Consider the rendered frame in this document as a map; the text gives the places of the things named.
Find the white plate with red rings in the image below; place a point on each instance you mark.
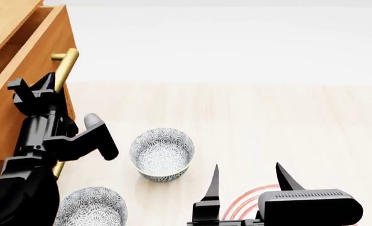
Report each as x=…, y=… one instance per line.
x=242, y=202

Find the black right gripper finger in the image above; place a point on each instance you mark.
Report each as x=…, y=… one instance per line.
x=212, y=195
x=286, y=182

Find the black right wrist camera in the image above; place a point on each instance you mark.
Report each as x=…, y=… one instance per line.
x=308, y=207

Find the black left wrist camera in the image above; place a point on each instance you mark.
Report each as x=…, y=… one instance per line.
x=101, y=141

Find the wooden drawer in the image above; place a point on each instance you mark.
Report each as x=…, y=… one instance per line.
x=52, y=35

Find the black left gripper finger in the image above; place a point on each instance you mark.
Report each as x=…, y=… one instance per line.
x=21, y=91
x=47, y=88

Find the patterned grey ceramic bowl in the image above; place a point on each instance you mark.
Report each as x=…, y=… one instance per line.
x=162, y=155
x=91, y=209

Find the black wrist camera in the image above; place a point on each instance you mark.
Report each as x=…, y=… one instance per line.
x=308, y=207
x=101, y=141

